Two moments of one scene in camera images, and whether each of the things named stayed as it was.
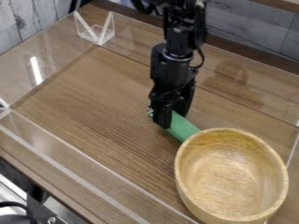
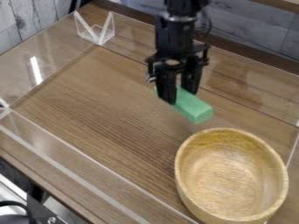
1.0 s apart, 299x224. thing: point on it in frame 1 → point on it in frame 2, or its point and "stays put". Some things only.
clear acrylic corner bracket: [96, 33] stays put
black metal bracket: [39, 213] stays put
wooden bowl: [230, 176] stays put
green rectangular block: [182, 128] → [194, 108]
